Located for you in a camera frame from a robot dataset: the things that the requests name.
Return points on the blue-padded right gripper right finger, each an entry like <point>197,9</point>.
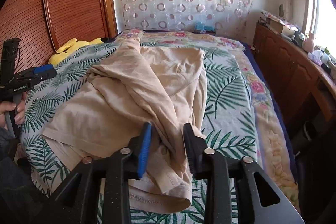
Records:
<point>258,198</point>

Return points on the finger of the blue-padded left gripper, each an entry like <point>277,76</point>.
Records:
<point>44,69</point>
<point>33,79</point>

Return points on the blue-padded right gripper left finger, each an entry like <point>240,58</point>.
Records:
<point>76,199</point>

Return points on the beige printed t-shirt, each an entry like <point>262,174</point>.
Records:
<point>163,86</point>

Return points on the person's left hand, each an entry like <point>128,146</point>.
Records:
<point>7,106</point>

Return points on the yellow Pikachu plush toy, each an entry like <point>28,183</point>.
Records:
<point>70,47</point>

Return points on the palm leaf print bedsheet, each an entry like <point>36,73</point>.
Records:
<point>43,101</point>

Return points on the floral quilted blanket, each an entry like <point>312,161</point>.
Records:
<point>265,108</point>

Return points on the wooden louvered wardrobe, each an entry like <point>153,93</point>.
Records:
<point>43,26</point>

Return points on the long wooden sideboard cabinet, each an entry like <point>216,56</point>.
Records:
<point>300,87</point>

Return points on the blue tissue pack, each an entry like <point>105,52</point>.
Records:
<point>201,28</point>

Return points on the white crumpled tissue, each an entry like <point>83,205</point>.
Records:
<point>316,56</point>

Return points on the pink bottle on sideboard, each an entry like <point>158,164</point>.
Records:
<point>308,45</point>

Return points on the cardboard box on sideboard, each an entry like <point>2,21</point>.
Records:
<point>281,28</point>

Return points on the window with wooden frame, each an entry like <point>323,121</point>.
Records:
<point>320,21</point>

